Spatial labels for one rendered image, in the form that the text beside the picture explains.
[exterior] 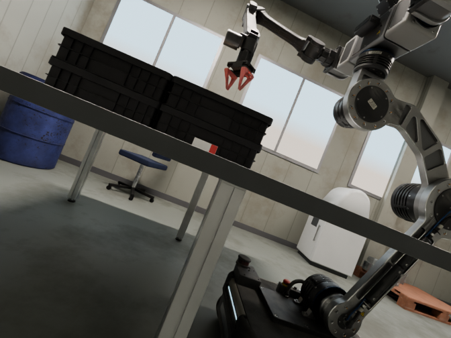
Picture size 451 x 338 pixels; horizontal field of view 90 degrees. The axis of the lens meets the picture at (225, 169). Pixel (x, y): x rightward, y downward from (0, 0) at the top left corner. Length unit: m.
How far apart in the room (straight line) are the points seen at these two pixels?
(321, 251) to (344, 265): 0.36
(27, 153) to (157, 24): 2.36
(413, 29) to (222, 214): 0.91
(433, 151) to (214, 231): 0.96
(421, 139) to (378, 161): 3.25
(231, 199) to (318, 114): 3.48
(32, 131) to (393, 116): 2.85
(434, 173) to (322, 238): 2.23
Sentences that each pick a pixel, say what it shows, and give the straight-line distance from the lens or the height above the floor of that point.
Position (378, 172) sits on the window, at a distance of 4.44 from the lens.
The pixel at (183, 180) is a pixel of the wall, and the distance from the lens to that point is 3.38.
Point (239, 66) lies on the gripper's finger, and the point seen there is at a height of 1.06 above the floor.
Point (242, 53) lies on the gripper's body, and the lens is 0.97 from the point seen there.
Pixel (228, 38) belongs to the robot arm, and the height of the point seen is 1.15.
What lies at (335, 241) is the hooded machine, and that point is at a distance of 3.39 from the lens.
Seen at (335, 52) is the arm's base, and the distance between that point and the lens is 1.42.
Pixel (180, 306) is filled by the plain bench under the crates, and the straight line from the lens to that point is 0.58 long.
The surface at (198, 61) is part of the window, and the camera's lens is 3.66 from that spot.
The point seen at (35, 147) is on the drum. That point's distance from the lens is 2.92.
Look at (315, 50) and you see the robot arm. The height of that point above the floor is 1.42.
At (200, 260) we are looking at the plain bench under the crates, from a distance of 0.53.
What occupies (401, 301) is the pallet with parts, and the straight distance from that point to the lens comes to 3.78.
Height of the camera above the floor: 0.67
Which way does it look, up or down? 1 degrees up
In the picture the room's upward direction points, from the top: 22 degrees clockwise
